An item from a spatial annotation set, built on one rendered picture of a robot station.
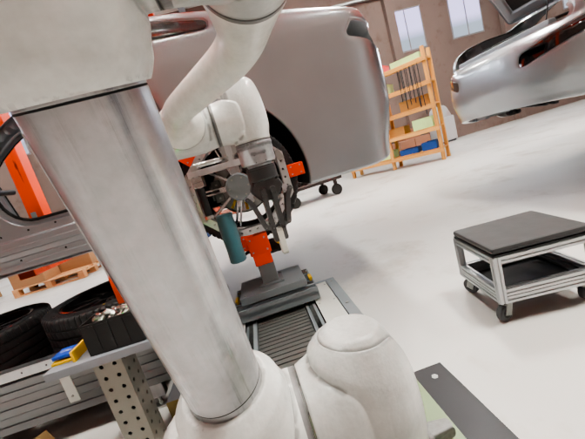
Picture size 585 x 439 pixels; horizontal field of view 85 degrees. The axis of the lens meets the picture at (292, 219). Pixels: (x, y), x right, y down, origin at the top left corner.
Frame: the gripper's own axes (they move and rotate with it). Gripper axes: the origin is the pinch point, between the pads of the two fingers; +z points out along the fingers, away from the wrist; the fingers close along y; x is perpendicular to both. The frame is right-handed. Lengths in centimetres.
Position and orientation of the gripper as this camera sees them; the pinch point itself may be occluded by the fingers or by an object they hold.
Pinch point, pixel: (282, 239)
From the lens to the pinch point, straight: 84.6
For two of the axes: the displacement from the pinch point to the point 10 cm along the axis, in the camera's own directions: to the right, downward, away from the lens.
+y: 9.3, -3.1, 1.9
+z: 2.7, 9.4, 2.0
